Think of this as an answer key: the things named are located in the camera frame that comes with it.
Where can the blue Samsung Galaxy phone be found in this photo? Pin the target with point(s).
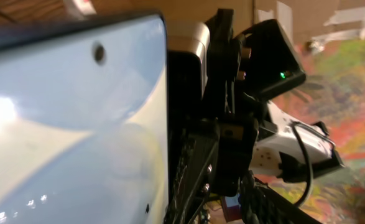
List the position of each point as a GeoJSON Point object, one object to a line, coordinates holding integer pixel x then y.
{"type": "Point", "coordinates": [83, 120]}

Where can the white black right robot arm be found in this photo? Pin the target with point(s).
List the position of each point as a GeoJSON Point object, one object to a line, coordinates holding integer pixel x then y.
{"type": "Point", "coordinates": [287, 154]}

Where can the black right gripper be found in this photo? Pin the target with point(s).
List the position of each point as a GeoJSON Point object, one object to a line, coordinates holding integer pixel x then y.
{"type": "Point", "coordinates": [215, 158]}

